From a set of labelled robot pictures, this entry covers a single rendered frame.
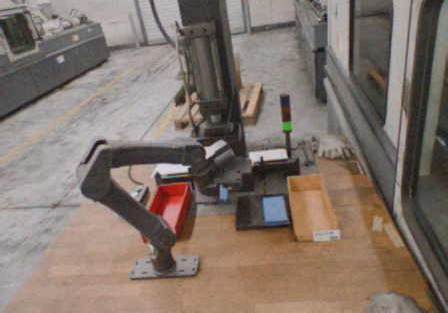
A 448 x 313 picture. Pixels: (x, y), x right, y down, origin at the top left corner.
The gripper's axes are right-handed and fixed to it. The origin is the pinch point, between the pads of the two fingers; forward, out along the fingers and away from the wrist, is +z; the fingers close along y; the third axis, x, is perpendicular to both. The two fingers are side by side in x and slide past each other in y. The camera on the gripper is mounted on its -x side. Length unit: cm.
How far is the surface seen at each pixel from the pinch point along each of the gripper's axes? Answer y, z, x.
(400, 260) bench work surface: -19, 0, -51
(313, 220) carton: -3.9, 7.7, -31.3
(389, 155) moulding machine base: 22, 11, -61
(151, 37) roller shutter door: 827, 476, 329
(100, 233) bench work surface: -5.2, 10.5, 41.5
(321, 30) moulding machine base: 288, 140, -81
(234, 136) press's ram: 22.2, -4.7, -7.0
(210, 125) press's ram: 24.7, -8.4, 0.9
